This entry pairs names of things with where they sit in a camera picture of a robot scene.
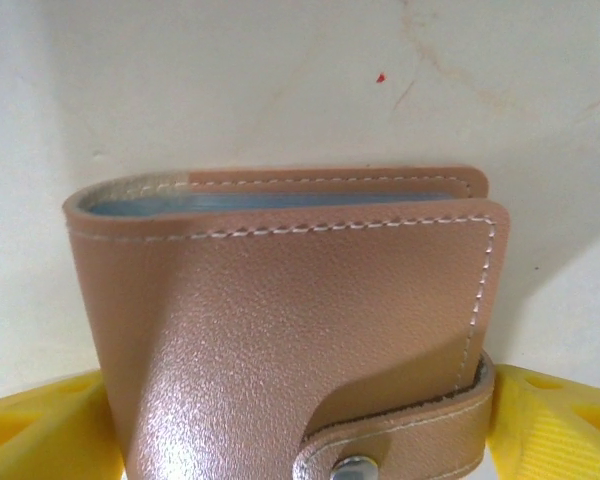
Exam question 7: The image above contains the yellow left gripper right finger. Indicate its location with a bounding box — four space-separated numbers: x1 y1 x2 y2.
487 363 600 480

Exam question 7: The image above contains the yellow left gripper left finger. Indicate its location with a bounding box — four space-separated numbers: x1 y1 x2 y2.
0 370 131 480

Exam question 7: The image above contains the tan leather card holder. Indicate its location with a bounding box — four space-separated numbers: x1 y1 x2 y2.
62 164 512 480

